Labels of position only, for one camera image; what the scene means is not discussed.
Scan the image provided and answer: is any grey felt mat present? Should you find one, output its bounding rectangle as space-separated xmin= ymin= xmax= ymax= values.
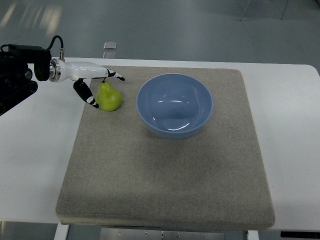
xmin=56 ymin=66 xmax=275 ymax=232

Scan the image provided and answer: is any blue bowl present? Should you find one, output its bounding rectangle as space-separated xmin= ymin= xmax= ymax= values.
xmin=136 ymin=73 xmax=214 ymax=140

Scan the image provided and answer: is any metal plate under table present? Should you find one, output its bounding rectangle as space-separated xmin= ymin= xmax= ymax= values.
xmin=99 ymin=228 xmax=226 ymax=240

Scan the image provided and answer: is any green pear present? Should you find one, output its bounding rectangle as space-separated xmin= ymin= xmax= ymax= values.
xmin=96 ymin=80 xmax=122 ymax=112

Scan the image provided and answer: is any white table leg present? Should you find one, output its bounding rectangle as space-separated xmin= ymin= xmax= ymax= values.
xmin=54 ymin=223 xmax=70 ymax=240
xmin=246 ymin=230 xmax=260 ymax=240

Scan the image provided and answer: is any white table leg right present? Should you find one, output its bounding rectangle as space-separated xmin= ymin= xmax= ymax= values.
xmin=246 ymin=230 xmax=260 ymax=240

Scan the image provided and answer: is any white table leg left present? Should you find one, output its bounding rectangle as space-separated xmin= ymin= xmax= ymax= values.
xmin=54 ymin=223 xmax=70 ymax=240

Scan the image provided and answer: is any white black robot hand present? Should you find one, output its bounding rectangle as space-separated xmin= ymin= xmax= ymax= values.
xmin=49 ymin=59 xmax=125 ymax=109

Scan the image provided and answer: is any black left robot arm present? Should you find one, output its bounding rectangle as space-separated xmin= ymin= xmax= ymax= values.
xmin=0 ymin=44 xmax=52 ymax=115

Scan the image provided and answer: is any black bar bottom right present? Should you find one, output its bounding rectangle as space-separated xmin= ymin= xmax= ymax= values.
xmin=280 ymin=231 xmax=320 ymax=239

